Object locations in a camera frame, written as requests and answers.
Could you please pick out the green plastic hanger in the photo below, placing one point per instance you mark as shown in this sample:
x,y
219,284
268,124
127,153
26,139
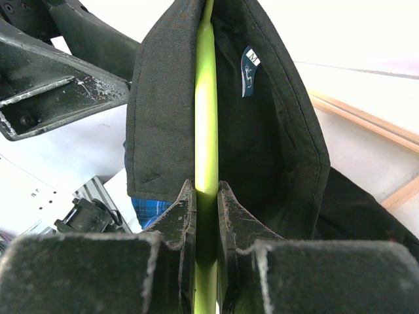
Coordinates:
x,y
206,165

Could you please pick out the wooden clothes rack frame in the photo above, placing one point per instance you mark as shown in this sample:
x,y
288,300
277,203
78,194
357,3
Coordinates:
x,y
385,129

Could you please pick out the blue plaid shirt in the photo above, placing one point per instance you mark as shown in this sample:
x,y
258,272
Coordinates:
x,y
148,211

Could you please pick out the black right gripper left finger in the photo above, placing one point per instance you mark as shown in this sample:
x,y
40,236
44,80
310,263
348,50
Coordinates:
x,y
149,272

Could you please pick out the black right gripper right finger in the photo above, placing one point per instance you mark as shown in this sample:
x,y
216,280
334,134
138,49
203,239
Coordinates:
x,y
261,272

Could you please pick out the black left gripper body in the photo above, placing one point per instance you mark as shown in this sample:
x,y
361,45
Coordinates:
x,y
31,17

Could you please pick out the black button shirt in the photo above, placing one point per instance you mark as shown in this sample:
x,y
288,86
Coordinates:
x,y
271,148

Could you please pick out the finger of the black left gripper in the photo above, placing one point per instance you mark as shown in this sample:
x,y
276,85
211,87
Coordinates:
x,y
43,89
92,40

